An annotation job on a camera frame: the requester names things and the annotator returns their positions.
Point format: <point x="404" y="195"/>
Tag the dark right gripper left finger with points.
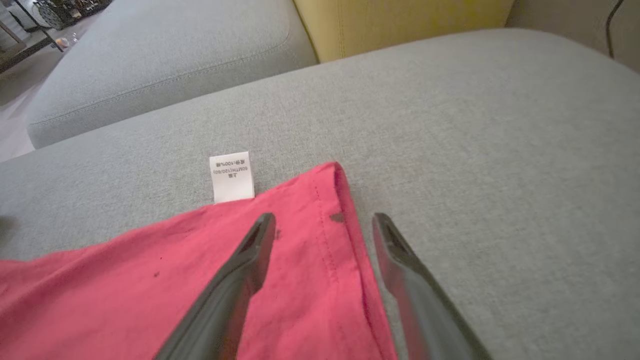
<point x="225" y="300"/>

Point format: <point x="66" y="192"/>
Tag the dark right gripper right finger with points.
<point x="425" y="310"/>

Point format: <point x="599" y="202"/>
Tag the red shirt with striped sleeves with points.
<point x="125" y="300"/>

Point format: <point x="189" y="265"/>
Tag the large grey sofa ottoman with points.
<point x="500" y="150"/>

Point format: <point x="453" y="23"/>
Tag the grey sofa seat cushion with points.
<point x="175" y="60"/>

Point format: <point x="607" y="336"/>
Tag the yellow sofa backrest cushion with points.
<point x="400" y="25"/>

